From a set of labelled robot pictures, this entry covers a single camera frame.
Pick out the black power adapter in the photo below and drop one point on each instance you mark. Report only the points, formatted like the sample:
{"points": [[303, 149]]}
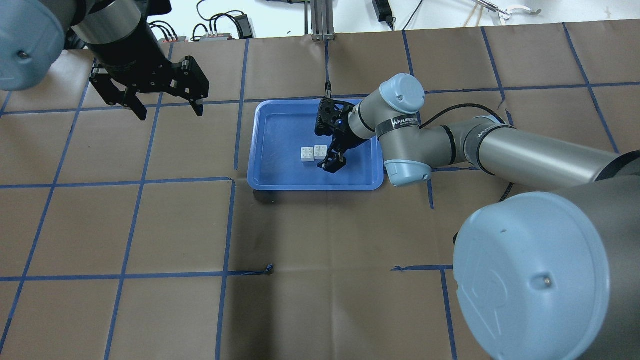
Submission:
{"points": [[384, 13]]}

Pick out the blue plastic tray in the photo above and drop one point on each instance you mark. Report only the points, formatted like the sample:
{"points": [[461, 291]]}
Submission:
{"points": [[282, 128]]}

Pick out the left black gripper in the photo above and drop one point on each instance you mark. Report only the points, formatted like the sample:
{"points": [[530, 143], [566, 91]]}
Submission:
{"points": [[129, 56]]}

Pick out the white block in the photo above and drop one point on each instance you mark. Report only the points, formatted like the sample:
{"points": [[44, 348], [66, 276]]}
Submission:
{"points": [[320, 152], [307, 154]]}

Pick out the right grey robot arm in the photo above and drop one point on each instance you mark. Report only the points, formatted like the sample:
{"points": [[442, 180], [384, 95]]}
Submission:
{"points": [[552, 274]]}

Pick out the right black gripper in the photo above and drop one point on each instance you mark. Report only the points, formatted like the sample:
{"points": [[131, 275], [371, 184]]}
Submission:
{"points": [[348, 140]]}

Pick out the aluminium frame post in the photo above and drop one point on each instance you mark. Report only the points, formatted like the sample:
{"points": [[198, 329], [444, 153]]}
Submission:
{"points": [[322, 20]]}

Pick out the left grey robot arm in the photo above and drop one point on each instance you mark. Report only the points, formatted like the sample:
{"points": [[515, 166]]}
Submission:
{"points": [[33, 34]]}

